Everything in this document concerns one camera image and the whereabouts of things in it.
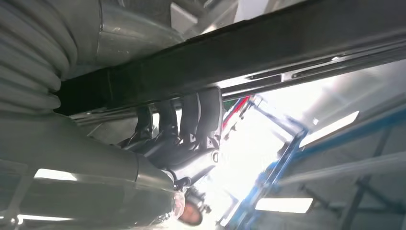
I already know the blue metal shelf rack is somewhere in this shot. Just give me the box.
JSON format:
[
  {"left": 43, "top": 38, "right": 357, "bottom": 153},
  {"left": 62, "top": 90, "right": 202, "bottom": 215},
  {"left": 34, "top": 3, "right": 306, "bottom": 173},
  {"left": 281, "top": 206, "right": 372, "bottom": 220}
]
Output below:
[{"left": 222, "top": 95, "right": 406, "bottom": 230}]

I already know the person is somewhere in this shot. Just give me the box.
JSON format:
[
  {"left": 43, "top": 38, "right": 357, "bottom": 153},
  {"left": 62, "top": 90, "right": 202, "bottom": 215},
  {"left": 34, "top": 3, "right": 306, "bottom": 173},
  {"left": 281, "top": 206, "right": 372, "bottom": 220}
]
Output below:
[{"left": 177, "top": 186, "right": 213, "bottom": 227}]

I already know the ceiling light panel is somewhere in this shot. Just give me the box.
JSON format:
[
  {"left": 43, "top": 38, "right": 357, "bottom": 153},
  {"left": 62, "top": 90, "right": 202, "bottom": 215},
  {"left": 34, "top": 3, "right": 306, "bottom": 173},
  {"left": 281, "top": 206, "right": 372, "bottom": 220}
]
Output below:
[
  {"left": 299, "top": 110, "right": 361, "bottom": 149},
  {"left": 254, "top": 197, "right": 314, "bottom": 214}
]

